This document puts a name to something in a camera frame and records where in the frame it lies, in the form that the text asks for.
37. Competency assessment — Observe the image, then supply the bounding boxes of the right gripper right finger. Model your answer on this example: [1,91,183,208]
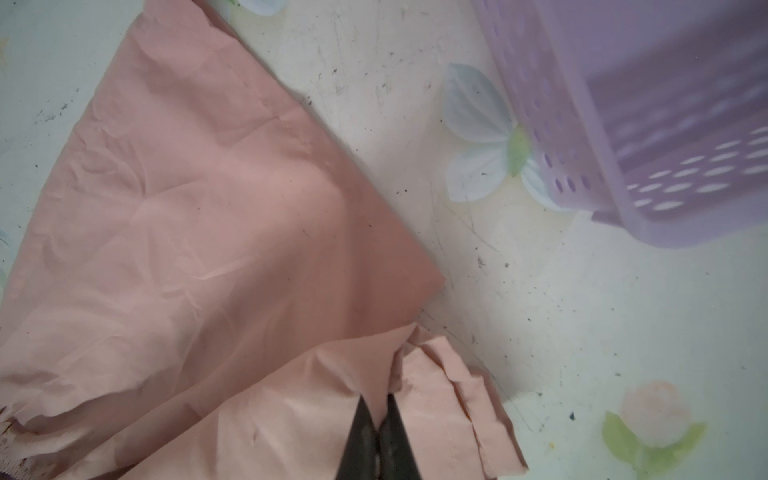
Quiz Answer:
[379,394,422,480]

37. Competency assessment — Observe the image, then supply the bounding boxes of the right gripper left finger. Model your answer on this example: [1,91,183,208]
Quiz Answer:
[335,397,378,480]

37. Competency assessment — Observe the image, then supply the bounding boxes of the pink garment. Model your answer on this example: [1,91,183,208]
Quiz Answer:
[1,1,527,479]

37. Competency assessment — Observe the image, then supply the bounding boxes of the lavender plastic laundry basket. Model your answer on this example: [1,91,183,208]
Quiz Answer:
[474,1,767,248]

